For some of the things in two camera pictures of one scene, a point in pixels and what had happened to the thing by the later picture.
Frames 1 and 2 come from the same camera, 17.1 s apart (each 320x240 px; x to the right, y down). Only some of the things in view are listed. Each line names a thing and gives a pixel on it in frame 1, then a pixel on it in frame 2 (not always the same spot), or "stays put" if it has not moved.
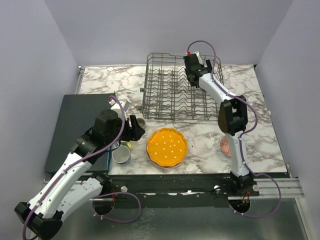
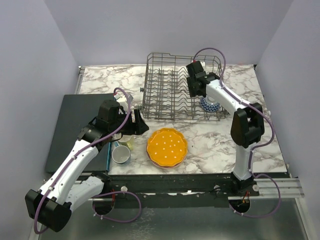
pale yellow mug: x=129 y=144 stays put
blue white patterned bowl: x=225 y=146 -> x=209 y=107
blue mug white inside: x=121 y=155 stays put
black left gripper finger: x=135 y=124 -> x=139 y=119
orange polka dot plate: x=167 y=146 stays put
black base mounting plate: x=172 y=190 stays put
